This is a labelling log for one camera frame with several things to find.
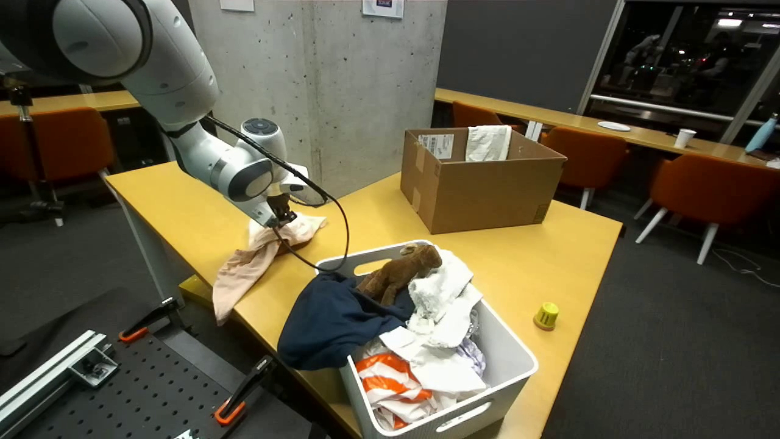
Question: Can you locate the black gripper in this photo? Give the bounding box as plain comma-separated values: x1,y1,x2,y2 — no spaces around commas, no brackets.
262,183,299,238

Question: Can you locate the peach t-shirt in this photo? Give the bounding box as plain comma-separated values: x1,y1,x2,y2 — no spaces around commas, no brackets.
210,213,327,324

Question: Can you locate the navy blue cloth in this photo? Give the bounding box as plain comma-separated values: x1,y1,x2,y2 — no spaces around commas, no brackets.
274,267,417,373

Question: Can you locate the brown plush cloth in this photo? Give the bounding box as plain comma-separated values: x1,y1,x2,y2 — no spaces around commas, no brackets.
352,240,445,311

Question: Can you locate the white crumpled cloth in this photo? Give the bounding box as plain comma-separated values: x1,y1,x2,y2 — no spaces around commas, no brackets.
375,246,489,397

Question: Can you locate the orange and white cloth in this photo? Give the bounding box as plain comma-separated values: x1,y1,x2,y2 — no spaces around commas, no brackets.
352,350,435,433

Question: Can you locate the brown cardboard box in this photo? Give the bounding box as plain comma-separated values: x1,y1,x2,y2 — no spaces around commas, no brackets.
396,124,570,238

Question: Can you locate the black perforated board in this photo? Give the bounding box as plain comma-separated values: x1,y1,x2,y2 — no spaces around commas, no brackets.
15,324,314,439

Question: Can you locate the white cloth in cardboard box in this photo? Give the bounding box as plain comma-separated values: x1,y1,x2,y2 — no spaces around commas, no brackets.
462,122,513,163

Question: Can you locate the orange chair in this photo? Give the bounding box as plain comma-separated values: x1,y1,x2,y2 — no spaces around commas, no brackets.
633,153,780,267
0,108,116,229
447,102,527,138
539,128,628,213

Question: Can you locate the black tripod stand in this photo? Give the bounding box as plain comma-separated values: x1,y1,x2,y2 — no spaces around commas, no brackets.
0,73,68,229

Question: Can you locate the white plastic bin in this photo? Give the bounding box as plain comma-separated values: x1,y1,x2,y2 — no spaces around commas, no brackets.
314,240,541,439

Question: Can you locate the small yellow cup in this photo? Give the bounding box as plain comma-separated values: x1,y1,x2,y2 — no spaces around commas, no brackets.
531,300,561,334

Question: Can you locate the long wooden counter desk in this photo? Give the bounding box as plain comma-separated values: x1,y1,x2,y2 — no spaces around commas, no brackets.
433,85,780,170

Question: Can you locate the light blue bottle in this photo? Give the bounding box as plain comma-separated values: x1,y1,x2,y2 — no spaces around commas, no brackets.
743,113,780,157

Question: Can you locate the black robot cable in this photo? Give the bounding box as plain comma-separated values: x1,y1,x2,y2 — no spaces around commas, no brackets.
202,114,352,275

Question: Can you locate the orange handled clamp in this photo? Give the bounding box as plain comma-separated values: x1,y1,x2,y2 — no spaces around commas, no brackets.
211,357,269,430
116,296,177,346

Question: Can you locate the aluminium rail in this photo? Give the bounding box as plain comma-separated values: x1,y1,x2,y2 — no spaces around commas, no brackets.
0,327,118,420

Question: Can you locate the window with metal frame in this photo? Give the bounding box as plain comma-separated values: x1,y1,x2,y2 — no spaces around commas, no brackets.
583,0,780,145

